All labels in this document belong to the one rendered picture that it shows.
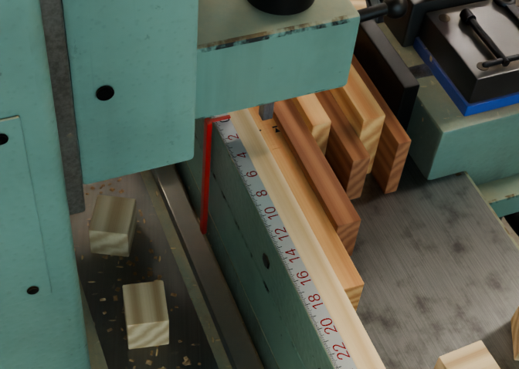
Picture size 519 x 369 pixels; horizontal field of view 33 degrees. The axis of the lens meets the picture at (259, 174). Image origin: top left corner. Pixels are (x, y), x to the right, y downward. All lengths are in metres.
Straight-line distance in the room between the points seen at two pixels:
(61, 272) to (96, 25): 0.18
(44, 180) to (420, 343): 0.30
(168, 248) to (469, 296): 0.28
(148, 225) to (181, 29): 0.34
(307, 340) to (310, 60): 0.20
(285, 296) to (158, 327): 0.14
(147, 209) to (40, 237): 0.29
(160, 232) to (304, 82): 0.24
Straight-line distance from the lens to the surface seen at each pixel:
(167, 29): 0.53
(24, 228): 0.56
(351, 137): 0.72
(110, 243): 0.80
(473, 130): 0.75
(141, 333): 0.74
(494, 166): 0.81
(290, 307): 0.63
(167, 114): 0.58
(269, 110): 0.71
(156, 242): 0.82
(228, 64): 0.62
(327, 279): 0.63
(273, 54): 0.63
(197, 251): 0.80
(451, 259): 0.72
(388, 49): 0.73
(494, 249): 0.74
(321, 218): 0.67
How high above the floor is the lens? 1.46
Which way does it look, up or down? 49 degrees down
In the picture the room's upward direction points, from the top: 7 degrees clockwise
